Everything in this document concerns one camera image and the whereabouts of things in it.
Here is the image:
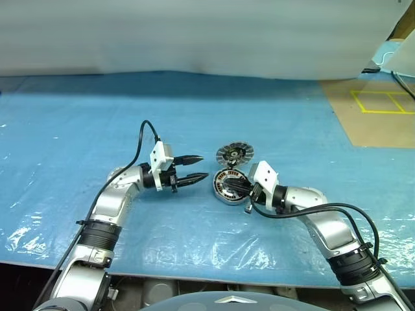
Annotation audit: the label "silver motor housing copper windings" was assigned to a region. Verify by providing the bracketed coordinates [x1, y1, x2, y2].
[212, 168, 250, 207]

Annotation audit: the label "brown cardboard sheet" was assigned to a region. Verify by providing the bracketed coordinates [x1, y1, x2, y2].
[317, 79, 415, 148]

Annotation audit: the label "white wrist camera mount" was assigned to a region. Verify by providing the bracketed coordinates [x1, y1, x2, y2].
[248, 160, 279, 208]
[148, 141, 176, 192]

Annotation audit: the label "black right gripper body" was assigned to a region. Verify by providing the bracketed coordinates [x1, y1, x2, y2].
[243, 181, 266, 215]

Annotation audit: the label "grey robot torso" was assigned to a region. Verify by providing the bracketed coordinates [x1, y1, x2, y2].
[139, 290, 292, 311]

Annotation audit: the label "white foam backdrop sheet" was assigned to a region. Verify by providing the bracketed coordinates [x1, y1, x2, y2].
[0, 0, 408, 80]

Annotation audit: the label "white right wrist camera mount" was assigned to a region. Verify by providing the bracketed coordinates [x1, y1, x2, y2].
[248, 160, 279, 208]

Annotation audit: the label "blue plastic table sheet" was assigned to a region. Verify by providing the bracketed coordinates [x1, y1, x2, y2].
[0, 38, 415, 289]

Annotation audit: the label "silver finned motor lid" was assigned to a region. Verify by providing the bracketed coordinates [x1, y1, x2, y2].
[215, 141, 255, 168]

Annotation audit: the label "grey cylinder under table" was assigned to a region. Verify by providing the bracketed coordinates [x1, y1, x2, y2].
[142, 279, 178, 295]

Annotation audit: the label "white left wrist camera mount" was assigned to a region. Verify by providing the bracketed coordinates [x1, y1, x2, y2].
[148, 141, 176, 192]

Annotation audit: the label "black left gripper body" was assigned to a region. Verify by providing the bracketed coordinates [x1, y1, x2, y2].
[160, 156, 183, 194]

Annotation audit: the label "thin black background cable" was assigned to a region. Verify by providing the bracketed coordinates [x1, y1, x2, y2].
[390, 71, 415, 98]

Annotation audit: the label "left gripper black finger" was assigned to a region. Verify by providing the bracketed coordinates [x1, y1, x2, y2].
[179, 155, 206, 167]
[179, 172, 211, 188]

